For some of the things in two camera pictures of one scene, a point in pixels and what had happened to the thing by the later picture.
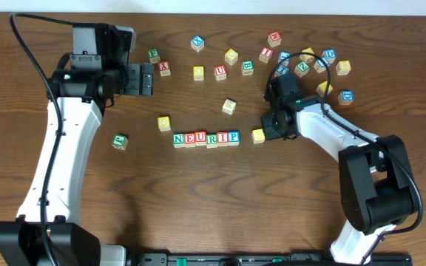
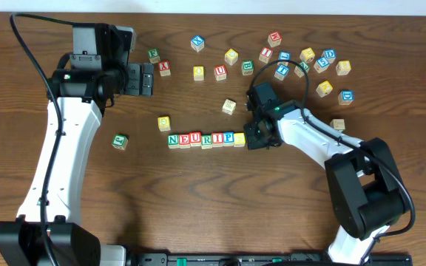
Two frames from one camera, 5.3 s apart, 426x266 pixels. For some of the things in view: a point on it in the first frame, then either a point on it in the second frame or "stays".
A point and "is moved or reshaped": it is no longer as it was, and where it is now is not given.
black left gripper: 134,79 stays
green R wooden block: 211,140 is moved or reshaped
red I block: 222,139 is moved or reshaped
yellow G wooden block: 164,123 stays
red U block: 220,72 stays
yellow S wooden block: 258,136 is moved or reshaped
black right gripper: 269,126 -> 254,134
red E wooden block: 190,140 is moved or reshaped
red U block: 200,138 is moved or reshaped
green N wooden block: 178,140 is moved or reshaped
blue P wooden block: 234,137 is moved or reshaped
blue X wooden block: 197,43 stays
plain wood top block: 228,106 stays
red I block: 265,54 stays
